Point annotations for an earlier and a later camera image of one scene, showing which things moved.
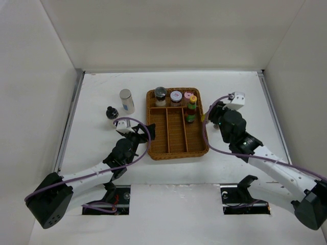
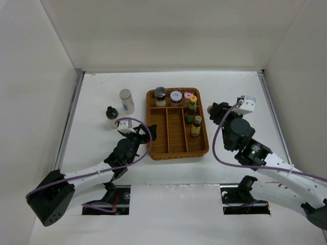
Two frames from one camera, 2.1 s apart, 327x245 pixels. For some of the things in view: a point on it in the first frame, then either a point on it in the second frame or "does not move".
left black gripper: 144,137 does not move
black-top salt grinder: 160,93 does not move
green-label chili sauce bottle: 191,106 does not move
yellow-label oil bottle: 203,118 to 195,126
